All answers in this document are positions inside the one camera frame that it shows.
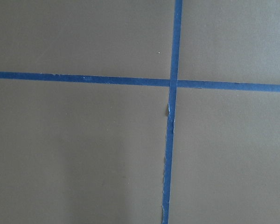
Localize brown paper table cover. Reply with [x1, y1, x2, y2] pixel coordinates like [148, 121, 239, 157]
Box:
[0, 0, 280, 224]

